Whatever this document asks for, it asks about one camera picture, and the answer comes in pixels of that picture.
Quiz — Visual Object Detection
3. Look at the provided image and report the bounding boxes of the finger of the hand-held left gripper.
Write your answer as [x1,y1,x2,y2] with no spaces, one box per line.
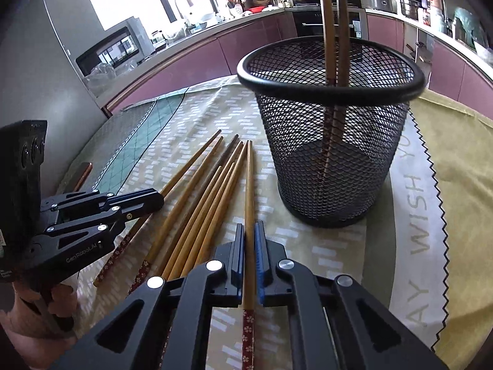
[39,188,165,224]
[24,204,164,280]

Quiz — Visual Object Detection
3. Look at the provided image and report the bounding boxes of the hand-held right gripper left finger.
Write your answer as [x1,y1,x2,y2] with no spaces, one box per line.
[46,224,247,370]

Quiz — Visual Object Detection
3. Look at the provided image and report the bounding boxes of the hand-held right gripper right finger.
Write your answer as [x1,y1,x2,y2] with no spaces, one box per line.
[254,220,449,370]

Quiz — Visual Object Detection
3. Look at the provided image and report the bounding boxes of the wooden chopstick red floral handle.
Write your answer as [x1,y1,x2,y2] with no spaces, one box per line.
[241,141,257,370]
[321,0,353,189]
[316,0,340,201]
[93,129,223,288]

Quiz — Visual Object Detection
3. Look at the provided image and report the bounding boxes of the bunch of wooden chopsticks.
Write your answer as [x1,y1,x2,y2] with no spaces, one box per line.
[127,134,248,297]

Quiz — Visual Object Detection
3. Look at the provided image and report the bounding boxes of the black mesh utensil holder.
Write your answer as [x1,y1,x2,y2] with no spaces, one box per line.
[237,36,426,229]

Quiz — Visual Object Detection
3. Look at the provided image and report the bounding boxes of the person's left hand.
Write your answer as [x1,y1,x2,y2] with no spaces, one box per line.
[0,273,81,359]

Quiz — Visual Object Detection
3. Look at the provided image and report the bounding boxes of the clear plastic bag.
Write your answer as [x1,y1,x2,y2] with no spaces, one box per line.
[83,64,116,93]

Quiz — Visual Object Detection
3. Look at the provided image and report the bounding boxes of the beige and green patterned tablecloth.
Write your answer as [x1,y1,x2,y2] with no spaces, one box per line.
[58,75,436,370]

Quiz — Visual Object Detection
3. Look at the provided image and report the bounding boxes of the silver microwave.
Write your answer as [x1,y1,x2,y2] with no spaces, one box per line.
[75,17,151,76]

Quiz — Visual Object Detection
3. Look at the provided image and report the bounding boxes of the white kettle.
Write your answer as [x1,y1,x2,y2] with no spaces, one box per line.
[175,0,193,24]

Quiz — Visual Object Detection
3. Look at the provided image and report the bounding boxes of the mauve kitchen cabinets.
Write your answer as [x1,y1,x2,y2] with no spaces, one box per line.
[102,10,493,118]

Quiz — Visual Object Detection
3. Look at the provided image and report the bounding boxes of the yellow printed cloth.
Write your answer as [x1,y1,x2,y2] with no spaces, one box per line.
[387,90,493,359]

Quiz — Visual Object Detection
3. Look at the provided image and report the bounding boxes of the black built-in oven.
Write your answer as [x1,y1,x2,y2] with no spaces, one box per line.
[291,8,368,41]

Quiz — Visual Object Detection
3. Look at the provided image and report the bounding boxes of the steel stockpot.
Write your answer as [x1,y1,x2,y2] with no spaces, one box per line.
[398,0,422,20]

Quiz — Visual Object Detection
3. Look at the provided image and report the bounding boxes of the teal plastic bag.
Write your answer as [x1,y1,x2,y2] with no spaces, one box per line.
[454,8,486,47]

